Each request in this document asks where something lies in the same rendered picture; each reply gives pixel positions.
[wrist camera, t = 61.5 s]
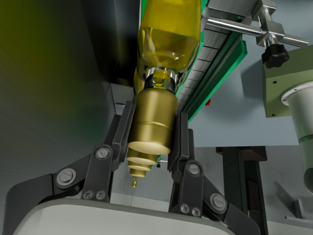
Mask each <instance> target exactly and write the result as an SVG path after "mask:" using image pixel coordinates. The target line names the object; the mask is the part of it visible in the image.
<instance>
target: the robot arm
mask: <svg viewBox="0 0 313 235"><path fill-rule="evenodd" d="M281 101H282V103H283V104H285V105H287V106H289V108H290V112H291V116H292V119H293V124H294V128H295V131H296V135H297V139H298V142H299V147H300V151H301V156H302V163H303V182H304V185H305V187H306V189H307V191H308V192H309V193H310V194H311V195H312V196H313V81H309V82H305V83H301V84H298V85H295V86H293V87H291V88H289V89H288V90H286V91H285V92H284V93H283V94H282V96H281ZM135 107H136V104H134V103H133V102H132V101H126V104H125V107H124V109H123V112H122V115H117V114H115V115H114V116H113V119H112V122H111V124H110V127H109V130H108V132H107V135H106V138H105V140H104V143H103V144H99V145H97V146H96V147H95V148H94V149H93V151H92V153H91V154H89V155H87V156H85V157H83V158H82V159H80V160H78V161H76V162H74V163H72V164H70V165H68V166H66V167H64V168H62V169H61V170H60V171H59V172H57V173H54V174H52V173H50V174H47V175H44V176H40V177H38V178H34V179H31V180H27V181H24V182H21V183H18V184H16V185H14V186H13V187H12V188H10V190H9V191H8V192H7V195H6V203H5V212H4V222H3V232H2V235H260V229H259V226H258V225H257V223H256V222H255V221H254V220H252V219H251V218H250V217H248V216H247V215H246V214H244V213H243V212H242V211H240V210H239V209H238V208H237V207H235V206H234V205H233V204H231V203H228V202H227V201H226V199H225V197H224V196H223V195H222V194H221V193H220V192H219V191H218V189H217V188H216V187H215V186H214V185H213V184H212V183H211V182H210V181H209V179H208V178H207V177H206V176H205V175H204V169H203V166H202V165H201V164H200V163H199V162H198V161H196V160H195V150H194V135H193V130H192V129H188V113H187V112H182V111H181V112H180V113H177V116H176V121H175V130H174V139H173V148H172V152H171V153H169V154H168V165H167V170H168V171H169V174H171V178H172V179H173V187H172V192H171V197H170V204H169V210H168V212H164V211H158V210H152V209H145V208H139V207H131V206H125V205H119V204H113V203H110V199H111V192H112V185H113V177H114V171H115V170H117V169H118V168H119V166H120V165H121V162H123V163H124V160H125V156H126V152H127V149H128V143H127V142H128V138H129V133H130V129H131V125H132V121H133V116H134V113H135ZM80 192H82V195H81V199H75V198H65V197H67V196H70V197H71V196H75V195H77V194H79V193H80ZM202 216H203V217H205V218H209V220H208V219H204V218H202Z"/></svg>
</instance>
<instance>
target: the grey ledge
mask: <svg viewBox="0 0 313 235"><path fill-rule="evenodd" d="M133 80H134V79H131V78H126V77H121V78H118V77H114V76H113V77H112V78H111V81H110V85H111V90H112V95H113V99H114V104H116V102H117V103H122V104H126V101H132V98H133ZM115 109H116V114H117V115H122V112H123V109H124V108H123V107H119V106H115Z"/></svg>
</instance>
